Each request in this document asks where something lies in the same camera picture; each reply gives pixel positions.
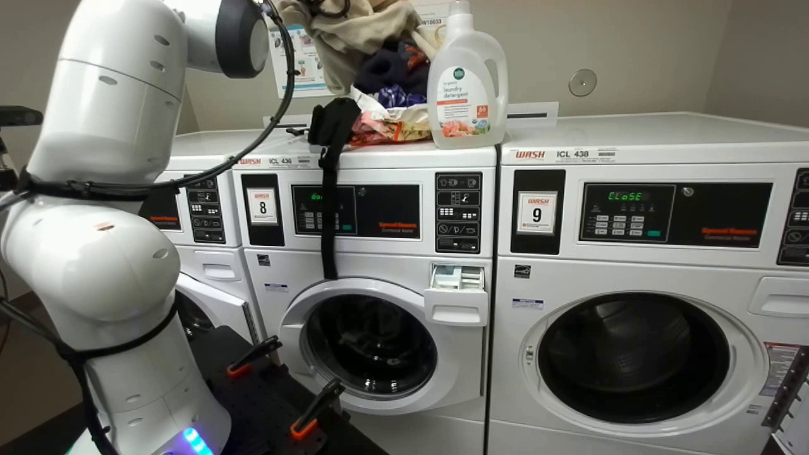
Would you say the dark navy garment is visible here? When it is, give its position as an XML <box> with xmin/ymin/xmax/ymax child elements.
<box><xmin>353</xmin><ymin>43</ymin><xmax>429</xmax><ymax>106</ymax></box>

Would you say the beige cloth garment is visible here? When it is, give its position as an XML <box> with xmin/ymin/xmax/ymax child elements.
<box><xmin>273</xmin><ymin>0</ymin><xmax>419</xmax><ymax>95</ymax></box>

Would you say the colourful laundry bag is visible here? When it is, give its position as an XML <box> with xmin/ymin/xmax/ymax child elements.
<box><xmin>352</xmin><ymin>41</ymin><xmax>429</xmax><ymax>147</ymax></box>

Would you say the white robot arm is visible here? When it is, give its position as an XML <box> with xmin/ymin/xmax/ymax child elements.
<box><xmin>3</xmin><ymin>0</ymin><xmax>281</xmax><ymax>455</ymax></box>

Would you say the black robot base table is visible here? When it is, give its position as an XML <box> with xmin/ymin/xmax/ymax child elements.
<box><xmin>0</xmin><ymin>324</ymin><xmax>390</xmax><ymax>455</ymax></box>

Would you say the middle washing machine number 8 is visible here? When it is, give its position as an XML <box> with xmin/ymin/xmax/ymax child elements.
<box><xmin>234</xmin><ymin>140</ymin><xmax>498</xmax><ymax>455</ymax></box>

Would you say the left washing machine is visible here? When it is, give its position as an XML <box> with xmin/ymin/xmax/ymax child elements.
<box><xmin>142</xmin><ymin>129</ymin><xmax>262</xmax><ymax>340</ymax></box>

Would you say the right washing machine number 9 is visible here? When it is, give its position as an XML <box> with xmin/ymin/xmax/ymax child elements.
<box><xmin>487</xmin><ymin>111</ymin><xmax>809</xmax><ymax>455</ymax></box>

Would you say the white box behind bottle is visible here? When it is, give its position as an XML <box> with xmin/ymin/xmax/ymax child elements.
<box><xmin>505</xmin><ymin>101</ymin><xmax>558</xmax><ymax>126</ymax></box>

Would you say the white detergent bottle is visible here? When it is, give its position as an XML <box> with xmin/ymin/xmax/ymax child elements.
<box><xmin>428</xmin><ymin>0</ymin><xmax>509</xmax><ymax>149</ymax></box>

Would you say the black clamp orange tip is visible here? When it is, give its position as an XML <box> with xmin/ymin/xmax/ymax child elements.
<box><xmin>224</xmin><ymin>335</ymin><xmax>284</xmax><ymax>379</ymax></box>

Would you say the black bag strap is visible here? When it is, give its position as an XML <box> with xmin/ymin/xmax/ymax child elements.
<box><xmin>306</xmin><ymin>95</ymin><xmax>365</xmax><ymax>282</ymax></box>

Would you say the wall instruction poster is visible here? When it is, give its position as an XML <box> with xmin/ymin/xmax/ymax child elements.
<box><xmin>267</xmin><ymin>24</ymin><xmax>328</xmax><ymax>97</ymax></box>

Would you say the round wall outlet cover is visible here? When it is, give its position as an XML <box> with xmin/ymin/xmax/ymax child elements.
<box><xmin>568</xmin><ymin>68</ymin><xmax>597</xmax><ymax>97</ymax></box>

